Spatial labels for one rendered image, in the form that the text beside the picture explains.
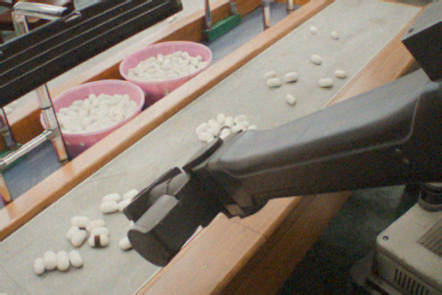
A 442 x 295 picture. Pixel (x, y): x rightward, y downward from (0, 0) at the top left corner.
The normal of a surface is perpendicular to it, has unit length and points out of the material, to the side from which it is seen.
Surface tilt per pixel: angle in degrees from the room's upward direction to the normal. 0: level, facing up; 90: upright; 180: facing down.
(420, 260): 1
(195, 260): 0
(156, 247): 95
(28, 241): 0
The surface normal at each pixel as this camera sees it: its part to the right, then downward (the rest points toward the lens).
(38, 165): -0.10, -0.82
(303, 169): -0.67, 0.66
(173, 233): 0.47, -0.28
